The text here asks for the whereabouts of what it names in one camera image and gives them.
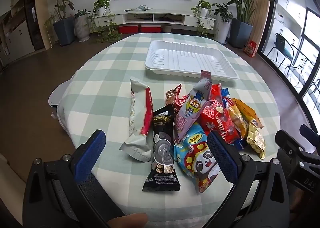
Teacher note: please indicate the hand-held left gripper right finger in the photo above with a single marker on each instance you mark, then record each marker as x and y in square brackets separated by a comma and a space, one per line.
[222, 158]

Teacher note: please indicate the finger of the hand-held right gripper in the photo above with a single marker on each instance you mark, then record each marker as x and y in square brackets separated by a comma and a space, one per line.
[286, 140]
[307, 131]

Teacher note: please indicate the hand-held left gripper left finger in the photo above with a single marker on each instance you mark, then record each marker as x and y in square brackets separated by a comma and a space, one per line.
[91, 158]

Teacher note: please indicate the blue panda snack packet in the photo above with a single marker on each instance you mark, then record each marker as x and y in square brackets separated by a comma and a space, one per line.
[192, 158]

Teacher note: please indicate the gold foil packet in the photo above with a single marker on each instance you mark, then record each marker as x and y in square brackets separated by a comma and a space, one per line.
[256, 140]

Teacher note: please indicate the large red snack packet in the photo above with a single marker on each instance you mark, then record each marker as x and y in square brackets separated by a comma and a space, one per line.
[217, 120]

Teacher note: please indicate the blue and yellow packet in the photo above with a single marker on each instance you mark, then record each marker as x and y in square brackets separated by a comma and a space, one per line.
[236, 118]

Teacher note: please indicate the pink cartoon snack packet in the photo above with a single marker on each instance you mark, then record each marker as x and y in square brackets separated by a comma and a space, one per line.
[190, 115]

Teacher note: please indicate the black snack packet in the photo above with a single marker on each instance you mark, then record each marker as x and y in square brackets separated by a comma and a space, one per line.
[162, 143]

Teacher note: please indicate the white red-edged long packet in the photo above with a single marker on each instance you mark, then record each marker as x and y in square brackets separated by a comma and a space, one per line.
[136, 108]

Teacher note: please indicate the white plastic tray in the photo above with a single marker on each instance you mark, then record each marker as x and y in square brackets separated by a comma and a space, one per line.
[185, 58]

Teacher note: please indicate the person's left hand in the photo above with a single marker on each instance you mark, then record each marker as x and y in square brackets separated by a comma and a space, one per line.
[127, 221]

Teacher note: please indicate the dark blue packet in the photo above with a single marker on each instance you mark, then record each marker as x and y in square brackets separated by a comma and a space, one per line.
[240, 144]

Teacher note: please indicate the orange snack packet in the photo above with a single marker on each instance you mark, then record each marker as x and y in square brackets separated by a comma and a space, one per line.
[247, 111]

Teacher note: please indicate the slim bright red packet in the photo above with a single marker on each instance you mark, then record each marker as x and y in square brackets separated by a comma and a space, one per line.
[215, 94]

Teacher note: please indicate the red foil packet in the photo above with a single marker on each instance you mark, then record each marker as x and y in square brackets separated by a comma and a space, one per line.
[180, 103]

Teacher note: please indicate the white round object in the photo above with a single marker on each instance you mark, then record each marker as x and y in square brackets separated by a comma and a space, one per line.
[56, 95]

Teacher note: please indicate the black metal balcony table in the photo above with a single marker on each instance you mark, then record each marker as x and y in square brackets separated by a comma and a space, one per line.
[301, 58]

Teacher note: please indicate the green checked tablecloth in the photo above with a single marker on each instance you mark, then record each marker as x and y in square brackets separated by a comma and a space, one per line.
[112, 80]

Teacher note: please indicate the brown star-patterned packet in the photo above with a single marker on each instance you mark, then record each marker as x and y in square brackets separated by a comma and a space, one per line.
[172, 94]

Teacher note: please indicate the beige chair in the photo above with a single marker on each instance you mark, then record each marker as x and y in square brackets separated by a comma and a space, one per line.
[10, 193]

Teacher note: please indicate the red gift bag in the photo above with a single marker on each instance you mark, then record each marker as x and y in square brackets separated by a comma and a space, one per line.
[250, 48]

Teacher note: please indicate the large-leaved plant in grey-blue pot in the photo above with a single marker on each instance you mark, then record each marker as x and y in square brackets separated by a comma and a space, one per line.
[241, 33]

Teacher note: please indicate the black-framed glass sliding door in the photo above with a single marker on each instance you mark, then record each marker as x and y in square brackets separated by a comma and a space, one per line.
[269, 15]

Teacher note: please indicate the plant in tall white pot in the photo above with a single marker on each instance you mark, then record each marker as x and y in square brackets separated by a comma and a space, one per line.
[223, 30]

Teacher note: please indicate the white balcony cabinet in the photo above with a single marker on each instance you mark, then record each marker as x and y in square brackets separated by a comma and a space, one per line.
[290, 3]

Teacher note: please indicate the plant in white ribbed pot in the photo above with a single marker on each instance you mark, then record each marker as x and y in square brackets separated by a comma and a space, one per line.
[82, 28]

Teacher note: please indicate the potted tree in grey-blue pot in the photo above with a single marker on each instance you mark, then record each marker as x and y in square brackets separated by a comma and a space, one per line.
[63, 30]

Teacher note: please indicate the red storage box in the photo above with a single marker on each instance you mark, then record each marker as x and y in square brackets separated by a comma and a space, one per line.
[128, 29]
[150, 28]

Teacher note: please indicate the white storage cabinet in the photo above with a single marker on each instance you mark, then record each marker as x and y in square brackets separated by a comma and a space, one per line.
[20, 38]

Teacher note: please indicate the small grey pot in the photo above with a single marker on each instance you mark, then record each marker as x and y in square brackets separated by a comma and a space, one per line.
[167, 28]

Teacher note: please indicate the white television cabinet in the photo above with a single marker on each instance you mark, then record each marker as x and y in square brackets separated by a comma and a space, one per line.
[117, 18]

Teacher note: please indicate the trailing ivy plant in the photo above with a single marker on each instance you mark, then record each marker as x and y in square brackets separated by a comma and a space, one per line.
[202, 5]

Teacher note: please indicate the trailing pothos plant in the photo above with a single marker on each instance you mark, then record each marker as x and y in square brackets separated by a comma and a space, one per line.
[102, 3]

